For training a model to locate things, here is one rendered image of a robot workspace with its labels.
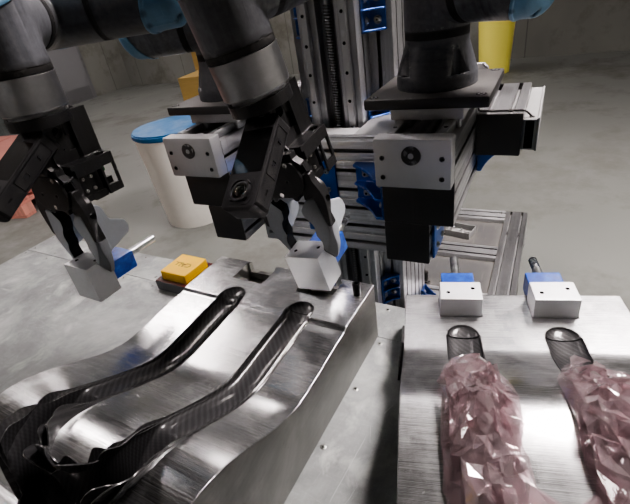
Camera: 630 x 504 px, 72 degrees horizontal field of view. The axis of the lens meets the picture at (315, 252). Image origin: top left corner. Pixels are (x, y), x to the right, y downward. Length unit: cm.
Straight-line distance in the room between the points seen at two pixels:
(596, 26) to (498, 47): 143
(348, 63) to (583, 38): 615
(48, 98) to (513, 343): 60
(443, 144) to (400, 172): 9
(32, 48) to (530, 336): 64
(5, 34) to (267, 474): 51
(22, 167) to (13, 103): 7
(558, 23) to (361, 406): 669
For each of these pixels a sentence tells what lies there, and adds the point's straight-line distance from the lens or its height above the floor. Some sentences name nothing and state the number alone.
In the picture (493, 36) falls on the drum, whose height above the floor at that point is 44.
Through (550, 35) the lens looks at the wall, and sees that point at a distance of 705.
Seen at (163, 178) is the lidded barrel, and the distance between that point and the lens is 287.
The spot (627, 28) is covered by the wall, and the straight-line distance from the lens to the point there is 709.
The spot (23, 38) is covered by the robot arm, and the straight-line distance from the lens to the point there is 60.
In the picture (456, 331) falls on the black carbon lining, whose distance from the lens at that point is 57.
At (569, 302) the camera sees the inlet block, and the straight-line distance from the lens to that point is 59.
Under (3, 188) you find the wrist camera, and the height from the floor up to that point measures 109.
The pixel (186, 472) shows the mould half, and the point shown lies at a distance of 38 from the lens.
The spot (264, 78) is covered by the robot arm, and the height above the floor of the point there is 116.
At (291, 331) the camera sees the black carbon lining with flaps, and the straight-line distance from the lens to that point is 54.
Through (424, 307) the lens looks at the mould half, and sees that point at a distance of 60.
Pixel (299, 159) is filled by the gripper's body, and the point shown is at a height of 108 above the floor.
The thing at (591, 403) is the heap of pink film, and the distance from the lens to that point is 43.
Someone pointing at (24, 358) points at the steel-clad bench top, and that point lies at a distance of 84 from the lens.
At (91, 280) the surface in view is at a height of 94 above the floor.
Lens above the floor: 123
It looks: 31 degrees down
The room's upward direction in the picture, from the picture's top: 9 degrees counter-clockwise
